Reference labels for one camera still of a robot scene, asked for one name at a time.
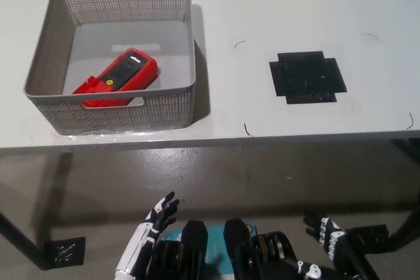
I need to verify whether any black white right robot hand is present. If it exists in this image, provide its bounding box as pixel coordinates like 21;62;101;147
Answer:
297;207;348;277

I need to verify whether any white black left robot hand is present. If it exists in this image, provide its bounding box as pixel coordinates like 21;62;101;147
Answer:
115;191;180;276

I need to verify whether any red digital multimeter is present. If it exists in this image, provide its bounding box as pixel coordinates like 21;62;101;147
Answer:
72;47;161;108

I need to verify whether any black tape patch on floor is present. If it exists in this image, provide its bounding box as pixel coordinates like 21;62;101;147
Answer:
346;224;390;255
44;236;87;268

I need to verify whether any black teal robot body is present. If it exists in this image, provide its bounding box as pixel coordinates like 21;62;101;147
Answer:
152;218;306;280

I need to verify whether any clear tape strip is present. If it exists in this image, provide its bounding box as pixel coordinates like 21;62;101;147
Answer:
65;130;157;142

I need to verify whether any black table leg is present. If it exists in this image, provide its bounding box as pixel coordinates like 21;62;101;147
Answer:
0;210;55;271

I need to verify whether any black tape patch on table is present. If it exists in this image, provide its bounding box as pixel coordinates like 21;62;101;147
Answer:
268;50;348;105

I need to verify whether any grey perforated plastic basket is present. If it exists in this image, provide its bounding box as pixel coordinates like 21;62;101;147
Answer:
22;0;198;136

